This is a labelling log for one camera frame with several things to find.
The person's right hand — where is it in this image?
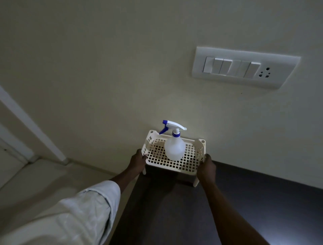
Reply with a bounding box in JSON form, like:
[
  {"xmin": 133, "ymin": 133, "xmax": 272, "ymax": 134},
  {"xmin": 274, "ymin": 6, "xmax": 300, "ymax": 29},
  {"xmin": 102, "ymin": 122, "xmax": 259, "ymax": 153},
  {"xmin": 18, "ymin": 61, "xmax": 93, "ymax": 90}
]
[{"xmin": 196, "ymin": 154, "xmax": 217, "ymax": 183}]

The cream plastic lattice basket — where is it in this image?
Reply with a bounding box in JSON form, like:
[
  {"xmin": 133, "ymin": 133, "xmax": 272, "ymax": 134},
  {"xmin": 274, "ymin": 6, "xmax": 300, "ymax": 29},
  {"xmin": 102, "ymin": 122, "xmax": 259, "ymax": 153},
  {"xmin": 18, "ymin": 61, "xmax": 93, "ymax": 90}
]
[{"xmin": 141, "ymin": 130, "xmax": 206, "ymax": 188}]

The person's left hand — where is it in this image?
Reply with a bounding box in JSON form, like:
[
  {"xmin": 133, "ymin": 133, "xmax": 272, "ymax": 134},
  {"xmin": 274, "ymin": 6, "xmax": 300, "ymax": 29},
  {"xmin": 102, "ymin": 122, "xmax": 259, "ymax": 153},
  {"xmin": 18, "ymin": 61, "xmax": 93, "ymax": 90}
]
[{"xmin": 128, "ymin": 149, "xmax": 148, "ymax": 174}]

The white rolled shirt sleeve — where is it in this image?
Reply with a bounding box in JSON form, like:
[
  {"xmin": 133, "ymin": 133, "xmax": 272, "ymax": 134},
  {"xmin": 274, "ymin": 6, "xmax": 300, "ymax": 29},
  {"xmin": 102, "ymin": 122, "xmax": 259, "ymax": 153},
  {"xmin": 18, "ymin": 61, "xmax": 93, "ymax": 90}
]
[{"xmin": 0, "ymin": 180, "xmax": 121, "ymax": 245}]

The person's right forearm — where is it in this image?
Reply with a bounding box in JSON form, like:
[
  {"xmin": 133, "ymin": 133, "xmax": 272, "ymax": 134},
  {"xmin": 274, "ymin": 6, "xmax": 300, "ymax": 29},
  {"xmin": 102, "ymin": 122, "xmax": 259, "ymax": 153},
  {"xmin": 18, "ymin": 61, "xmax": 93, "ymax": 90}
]
[{"xmin": 201, "ymin": 180, "xmax": 270, "ymax": 245}]

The white wall switch panel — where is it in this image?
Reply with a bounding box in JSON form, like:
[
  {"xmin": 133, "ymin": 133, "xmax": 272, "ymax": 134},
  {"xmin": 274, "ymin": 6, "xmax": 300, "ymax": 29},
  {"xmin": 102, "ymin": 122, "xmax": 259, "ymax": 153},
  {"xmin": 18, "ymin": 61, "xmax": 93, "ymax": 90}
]
[{"xmin": 191, "ymin": 46, "xmax": 301, "ymax": 90}]

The person's left forearm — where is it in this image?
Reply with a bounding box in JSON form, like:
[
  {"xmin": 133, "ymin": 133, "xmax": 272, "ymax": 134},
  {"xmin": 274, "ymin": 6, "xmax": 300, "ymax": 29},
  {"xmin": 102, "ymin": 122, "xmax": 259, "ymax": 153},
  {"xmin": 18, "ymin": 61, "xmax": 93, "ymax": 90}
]
[{"xmin": 109, "ymin": 168, "xmax": 140, "ymax": 194}]

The white spray bottle blue trigger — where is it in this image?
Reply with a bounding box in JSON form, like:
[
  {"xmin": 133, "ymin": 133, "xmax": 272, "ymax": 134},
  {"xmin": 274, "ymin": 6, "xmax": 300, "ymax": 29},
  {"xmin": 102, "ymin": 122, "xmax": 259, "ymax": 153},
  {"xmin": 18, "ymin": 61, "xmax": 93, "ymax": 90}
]
[{"xmin": 159, "ymin": 120, "xmax": 187, "ymax": 161}]

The white door frame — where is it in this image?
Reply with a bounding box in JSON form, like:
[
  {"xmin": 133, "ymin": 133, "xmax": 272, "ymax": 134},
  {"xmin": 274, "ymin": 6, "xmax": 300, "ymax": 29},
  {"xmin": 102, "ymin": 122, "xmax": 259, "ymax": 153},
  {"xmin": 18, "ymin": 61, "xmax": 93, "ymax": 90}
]
[{"xmin": 0, "ymin": 86, "xmax": 69, "ymax": 166}]

